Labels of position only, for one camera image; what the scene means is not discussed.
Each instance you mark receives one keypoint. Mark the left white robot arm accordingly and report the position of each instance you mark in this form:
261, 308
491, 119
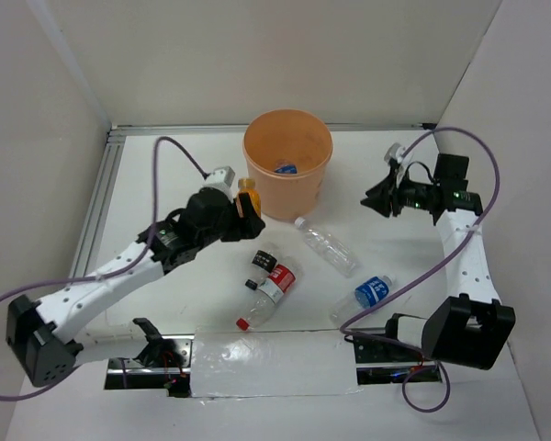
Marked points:
43, 333

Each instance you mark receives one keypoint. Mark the orange plastic bin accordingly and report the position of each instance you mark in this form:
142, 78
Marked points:
296, 136

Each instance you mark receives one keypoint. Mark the orange juice bottle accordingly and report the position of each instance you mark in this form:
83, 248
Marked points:
247, 186

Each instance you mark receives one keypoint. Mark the aluminium frame rail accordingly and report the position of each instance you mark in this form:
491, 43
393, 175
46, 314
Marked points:
87, 249

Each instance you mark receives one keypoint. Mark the black label bottle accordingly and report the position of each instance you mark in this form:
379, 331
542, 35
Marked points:
263, 262

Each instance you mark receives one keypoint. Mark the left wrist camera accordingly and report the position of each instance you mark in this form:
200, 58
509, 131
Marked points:
221, 179

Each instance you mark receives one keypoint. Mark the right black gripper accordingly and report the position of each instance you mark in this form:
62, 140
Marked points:
381, 195

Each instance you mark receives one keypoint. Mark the clear bottle white cap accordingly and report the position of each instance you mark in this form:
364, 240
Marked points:
327, 246

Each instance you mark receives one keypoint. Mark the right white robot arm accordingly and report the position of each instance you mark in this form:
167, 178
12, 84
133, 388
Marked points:
471, 326

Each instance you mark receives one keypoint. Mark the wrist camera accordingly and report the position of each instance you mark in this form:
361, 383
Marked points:
221, 179
394, 157

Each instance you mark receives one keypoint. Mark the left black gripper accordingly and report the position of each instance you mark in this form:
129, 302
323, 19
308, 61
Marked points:
249, 225

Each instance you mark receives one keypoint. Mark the red label bottle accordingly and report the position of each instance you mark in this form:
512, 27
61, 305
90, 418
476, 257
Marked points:
264, 301

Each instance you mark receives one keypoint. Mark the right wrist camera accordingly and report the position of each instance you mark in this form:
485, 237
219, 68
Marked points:
394, 157

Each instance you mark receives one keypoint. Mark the crushed blue cap bottle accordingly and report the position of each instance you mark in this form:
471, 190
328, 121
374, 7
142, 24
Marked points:
285, 167

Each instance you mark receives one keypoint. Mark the blue label water bottle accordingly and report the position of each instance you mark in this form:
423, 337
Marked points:
364, 296

